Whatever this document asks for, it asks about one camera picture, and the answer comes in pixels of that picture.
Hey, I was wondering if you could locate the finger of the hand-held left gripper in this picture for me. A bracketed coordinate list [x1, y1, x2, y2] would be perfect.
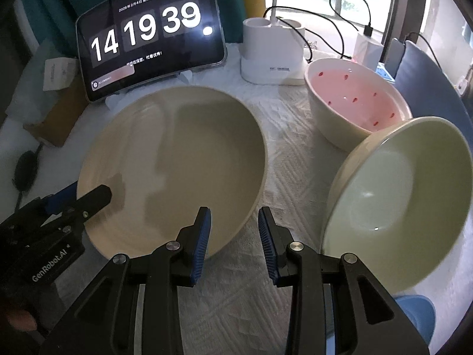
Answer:
[74, 185, 112, 226]
[40, 182, 79, 215]

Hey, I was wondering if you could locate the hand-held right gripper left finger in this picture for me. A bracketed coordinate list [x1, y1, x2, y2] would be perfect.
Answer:
[39, 207, 212, 355]

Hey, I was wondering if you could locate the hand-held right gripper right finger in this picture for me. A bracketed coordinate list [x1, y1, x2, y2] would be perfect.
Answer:
[258, 207, 431, 355]

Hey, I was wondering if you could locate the beige bowl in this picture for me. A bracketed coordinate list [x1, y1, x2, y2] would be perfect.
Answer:
[76, 86, 270, 263]

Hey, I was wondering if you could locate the pale green bowl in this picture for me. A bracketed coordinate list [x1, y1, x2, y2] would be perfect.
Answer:
[320, 116, 467, 296]

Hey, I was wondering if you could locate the dark blue bowl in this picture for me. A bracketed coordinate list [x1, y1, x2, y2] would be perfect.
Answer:
[393, 41, 473, 156]

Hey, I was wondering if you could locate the person's left hand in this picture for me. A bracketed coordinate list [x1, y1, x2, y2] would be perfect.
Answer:
[4, 308, 37, 333]

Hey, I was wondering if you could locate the white textured tablecloth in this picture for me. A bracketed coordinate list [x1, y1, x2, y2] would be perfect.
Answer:
[0, 42, 473, 355]

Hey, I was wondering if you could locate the cardboard box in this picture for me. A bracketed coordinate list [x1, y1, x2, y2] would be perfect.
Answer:
[23, 78, 89, 148]

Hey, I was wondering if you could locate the white paper card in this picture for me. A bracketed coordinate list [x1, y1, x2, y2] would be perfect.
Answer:
[42, 57, 79, 91]

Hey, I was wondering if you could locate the light blue bowl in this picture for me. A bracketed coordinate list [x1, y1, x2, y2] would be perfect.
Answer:
[393, 295, 437, 344]

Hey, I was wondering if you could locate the tablet with clock display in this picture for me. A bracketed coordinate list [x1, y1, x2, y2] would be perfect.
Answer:
[75, 0, 227, 102]

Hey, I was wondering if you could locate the pink red-dotted bowl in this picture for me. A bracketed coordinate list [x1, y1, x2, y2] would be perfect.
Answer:
[304, 58, 413, 152]

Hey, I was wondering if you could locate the teal curtain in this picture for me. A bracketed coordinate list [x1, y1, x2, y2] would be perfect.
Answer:
[18, 0, 242, 60]

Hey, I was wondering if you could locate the white charger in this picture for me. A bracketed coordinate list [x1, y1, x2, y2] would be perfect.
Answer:
[353, 33, 385, 68]

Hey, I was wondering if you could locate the black charger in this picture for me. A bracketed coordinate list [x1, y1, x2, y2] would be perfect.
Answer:
[384, 38, 407, 78]

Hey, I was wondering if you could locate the yellow curtain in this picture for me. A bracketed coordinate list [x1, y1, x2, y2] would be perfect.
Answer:
[236, 0, 267, 45]

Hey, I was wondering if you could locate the black cable switch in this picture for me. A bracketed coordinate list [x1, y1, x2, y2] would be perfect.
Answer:
[13, 142, 44, 215]

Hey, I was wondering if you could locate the black lamp cable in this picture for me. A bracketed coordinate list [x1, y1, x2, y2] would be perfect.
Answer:
[264, 6, 355, 63]

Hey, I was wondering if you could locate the black charger cable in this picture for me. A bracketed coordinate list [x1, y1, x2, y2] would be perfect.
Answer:
[330, 0, 375, 38]

